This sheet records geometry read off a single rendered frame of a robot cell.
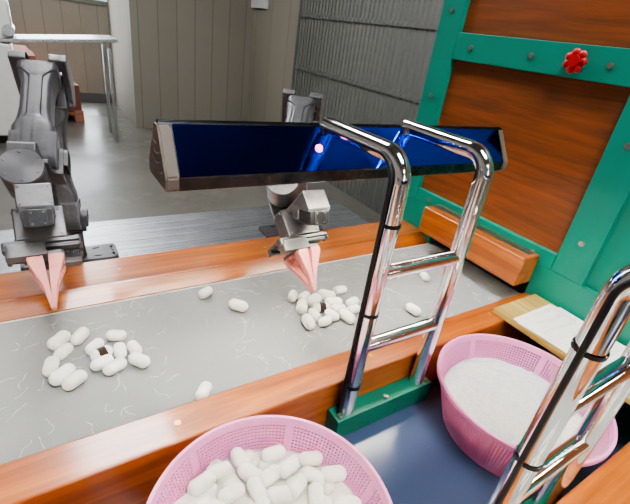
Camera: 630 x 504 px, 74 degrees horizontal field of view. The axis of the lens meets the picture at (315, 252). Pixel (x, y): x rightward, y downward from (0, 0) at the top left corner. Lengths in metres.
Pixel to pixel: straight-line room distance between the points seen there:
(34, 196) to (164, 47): 4.75
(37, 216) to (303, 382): 0.43
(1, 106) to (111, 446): 4.17
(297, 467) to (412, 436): 0.23
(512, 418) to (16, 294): 0.83
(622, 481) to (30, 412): 0.77
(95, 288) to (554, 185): 0.93
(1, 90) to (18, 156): 3.86
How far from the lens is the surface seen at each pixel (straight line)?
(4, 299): 0.86
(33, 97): 0.90
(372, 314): 0.56
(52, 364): 0.71
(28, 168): 0.71
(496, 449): 0.69
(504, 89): 1.10
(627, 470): 0.75
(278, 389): 0.63
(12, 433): 0.67
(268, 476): 0.57
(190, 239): 1.22
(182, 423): 0.59
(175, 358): 0.71
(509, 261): 1.01
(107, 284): 0.86
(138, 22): 5.31
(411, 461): 0.71
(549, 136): 1.03
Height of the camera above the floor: 1.22
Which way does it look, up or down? 27 degrees down
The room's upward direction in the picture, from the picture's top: 9 degrees clockwise
